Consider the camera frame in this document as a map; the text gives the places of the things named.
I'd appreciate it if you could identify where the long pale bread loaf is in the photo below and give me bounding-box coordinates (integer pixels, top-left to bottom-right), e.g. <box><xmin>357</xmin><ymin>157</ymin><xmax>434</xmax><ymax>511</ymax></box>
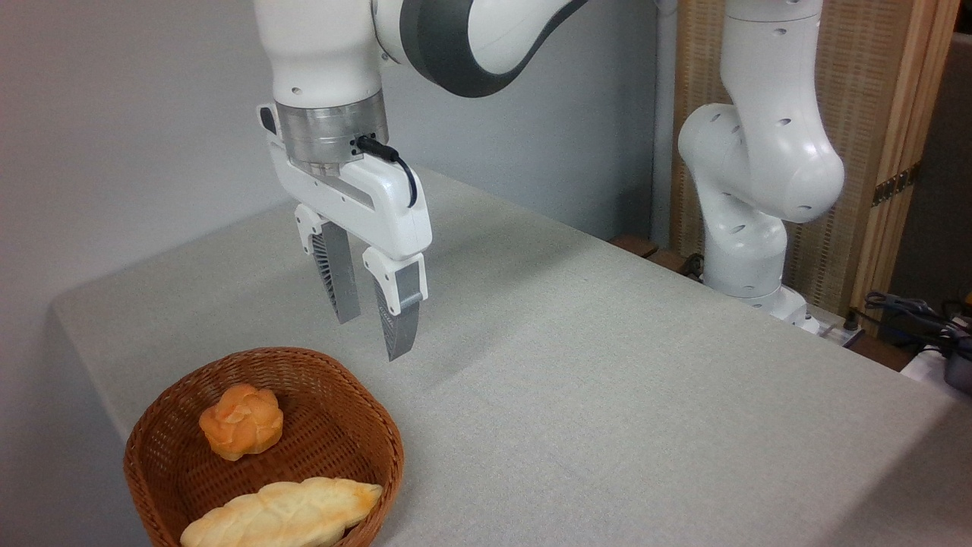
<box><xmin>180</xmin><ymin>476</ymin><xmax>383</xmax><ymax>547</ymax></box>

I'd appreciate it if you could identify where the grey tablecloth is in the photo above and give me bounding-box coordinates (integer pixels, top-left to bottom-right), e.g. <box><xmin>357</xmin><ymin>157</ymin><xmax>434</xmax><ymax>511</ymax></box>
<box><xmin>49</xmin><ymin>163</ymin><xmax>972</xmax><ymax>547</ymax></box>

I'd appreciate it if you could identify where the black cable bundle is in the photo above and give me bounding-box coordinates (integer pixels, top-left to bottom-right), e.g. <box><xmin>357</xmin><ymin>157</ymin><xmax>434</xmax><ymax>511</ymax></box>
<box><xmin>854</xmin><ymin>291</ymin><xmax>972</xmax><ymax>358</ymax></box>

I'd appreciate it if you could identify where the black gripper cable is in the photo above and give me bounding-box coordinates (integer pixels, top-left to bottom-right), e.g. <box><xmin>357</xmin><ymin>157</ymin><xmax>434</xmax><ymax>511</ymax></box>
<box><xmin>355</xmin><ymin>135</ymin><xmax>419</xmax><ymax>209</ymax></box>

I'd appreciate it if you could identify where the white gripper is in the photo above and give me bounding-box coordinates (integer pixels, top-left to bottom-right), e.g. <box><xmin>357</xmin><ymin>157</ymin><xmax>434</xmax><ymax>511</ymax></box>
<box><xmin>258</xmin><ymin>103</ymin><xmax>432</xmax><ymax>362</ymax></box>

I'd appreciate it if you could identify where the round orange bread roll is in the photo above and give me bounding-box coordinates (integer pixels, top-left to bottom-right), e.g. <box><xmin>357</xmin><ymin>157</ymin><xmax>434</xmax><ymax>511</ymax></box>
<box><xmin>199</xmin><ymin>384</ymin><xmax>285</xmax><ymax>462</ymax></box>

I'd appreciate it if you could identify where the brown wooden mounting board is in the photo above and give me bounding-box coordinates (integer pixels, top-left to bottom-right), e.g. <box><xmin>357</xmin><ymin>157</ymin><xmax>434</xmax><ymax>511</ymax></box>
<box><xmin>607</xmin><ymin>234</ymin><xmax>707</xmax><ymax>283</ymax></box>

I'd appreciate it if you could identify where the brown wicker basket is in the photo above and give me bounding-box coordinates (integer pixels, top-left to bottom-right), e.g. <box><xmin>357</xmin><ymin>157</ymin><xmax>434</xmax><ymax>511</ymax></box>
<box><xmin>124</xmin><ymin>347</ymin><xmax>405</xmax><ymax>547</ymax></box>

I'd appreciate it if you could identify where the metal screen hinge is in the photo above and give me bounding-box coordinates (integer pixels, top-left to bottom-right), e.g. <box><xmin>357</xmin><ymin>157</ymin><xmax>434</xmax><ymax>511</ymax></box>
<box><xmin>872</xmin><ymin>163</ymin><xmax>922</xmax><ymax>207</ymax></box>

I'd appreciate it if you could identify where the wooden rattan folding screen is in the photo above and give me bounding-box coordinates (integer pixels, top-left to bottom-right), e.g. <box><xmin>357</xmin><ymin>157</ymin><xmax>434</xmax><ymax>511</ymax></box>
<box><xmin>671</xmin><ymin>0</ymin><xmax>962</xmax><ymax>329</ymax></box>

